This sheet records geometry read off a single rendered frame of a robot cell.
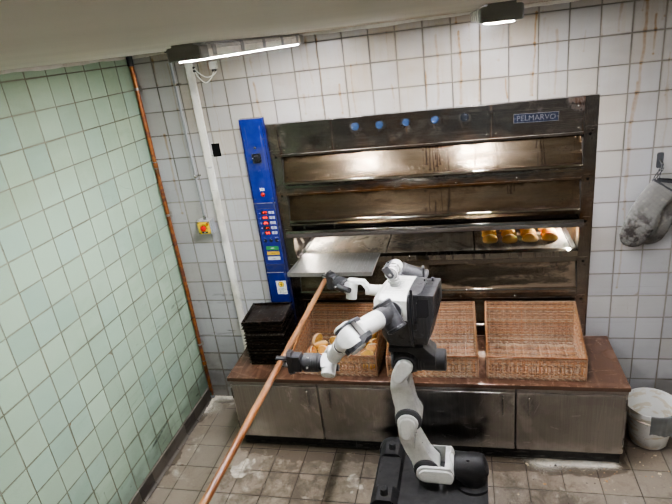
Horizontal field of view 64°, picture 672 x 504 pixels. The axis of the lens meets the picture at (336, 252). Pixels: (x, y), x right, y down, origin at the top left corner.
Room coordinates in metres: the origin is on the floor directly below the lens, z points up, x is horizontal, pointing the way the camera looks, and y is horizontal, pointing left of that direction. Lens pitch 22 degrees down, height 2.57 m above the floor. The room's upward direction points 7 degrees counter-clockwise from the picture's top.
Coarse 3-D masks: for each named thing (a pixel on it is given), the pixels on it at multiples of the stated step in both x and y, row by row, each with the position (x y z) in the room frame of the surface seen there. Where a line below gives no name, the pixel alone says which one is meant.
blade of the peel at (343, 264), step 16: (304, 256) 3.47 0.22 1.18; (320, 256) 3.43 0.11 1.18; (336, 256) 3.39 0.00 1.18; (352, 256) 3.36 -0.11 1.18; (368, 256) 3.32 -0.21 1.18; (288, 272) 3.18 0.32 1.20; (304, 272) 3.20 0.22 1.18; (320, 272) 3.11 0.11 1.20; (336, 272) 3.08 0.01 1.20; (352, 272) 3.05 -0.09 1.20; (368, 272) 3.02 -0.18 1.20
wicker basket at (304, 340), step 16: (320, 304) 3.38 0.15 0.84; (336, 304) 3.35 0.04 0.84; (352, 304) 3.32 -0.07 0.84; (368, 304) 3.29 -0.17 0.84; (320, 320) 3.36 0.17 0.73; (336, 320) 3.33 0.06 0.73; (304, 336) 3.22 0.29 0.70; (304, 352) 3.18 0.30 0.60; (352, 368) 2.86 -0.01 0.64; (368, 368) 2.83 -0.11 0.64
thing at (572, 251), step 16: (384, 256) 3.30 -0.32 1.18; (400, 256) 3.27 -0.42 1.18; (416, 256) 3.24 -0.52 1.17; (432, 256) 3.22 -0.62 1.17; (448, 256) 3.19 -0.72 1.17; (464, 256) 3.17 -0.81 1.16; (480, 256) 3.14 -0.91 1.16; (496, 256) 3.12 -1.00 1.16; (512, 256) 3.09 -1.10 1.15; (528, 256) 3.07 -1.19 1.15; (544, 256) 3.04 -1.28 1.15; (560, 256) 3.02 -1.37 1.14; (576, 256) 3.00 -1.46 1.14
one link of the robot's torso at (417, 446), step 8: (400, 416) 2.32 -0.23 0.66; (408, 416) 2.30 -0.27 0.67; (400, 424) 2.31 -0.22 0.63; (408, 424) 2.29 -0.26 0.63; (416, 424) 2.29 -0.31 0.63; (400, 432) 2.31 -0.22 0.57; (408, 432) 2.29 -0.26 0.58; (416, 432) 2.34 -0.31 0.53; (400, 440) 2.33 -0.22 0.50; (408, 440) 2.31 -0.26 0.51; (416, 440) 2.33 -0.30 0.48; (424, 440) 2.37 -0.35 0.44; (408, 448) 2.35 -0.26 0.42; (416, 448) 2.33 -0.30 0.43; (424, 448) 2.32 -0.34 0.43; (432, 448) 2.39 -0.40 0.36; (416, 456) 2.33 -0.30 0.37; (424, 456) 2.32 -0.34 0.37; (432, 456) 2.34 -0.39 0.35; (440, 456) 2.39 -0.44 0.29; (416, 464) 2.32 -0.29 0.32; (424, 464) 2.30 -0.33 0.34; (432, 464) 2.30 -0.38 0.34
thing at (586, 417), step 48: (480, 336) 3.13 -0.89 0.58; (240, 384) 3.01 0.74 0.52; (288, 384) 2.93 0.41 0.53; (336, 384) 2.85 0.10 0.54; (384, 384) 2.76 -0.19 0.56; (432, 384) 2.69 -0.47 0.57; (480, 384) 2.62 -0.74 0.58; (528, 384) 2.56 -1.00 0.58; (576, 384) 2.50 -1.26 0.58; (624, 384) 2.45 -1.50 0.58; (288, 432) 2.94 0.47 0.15; (336, 432) 2.85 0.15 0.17; (384, 432) 2.78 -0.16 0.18; (432, 432) 2.70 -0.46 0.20; (480, 432) 2.63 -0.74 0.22; (528, 432) 2.55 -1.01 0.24; (576, 432) 2.49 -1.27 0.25; (624, 432) 2.43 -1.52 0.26
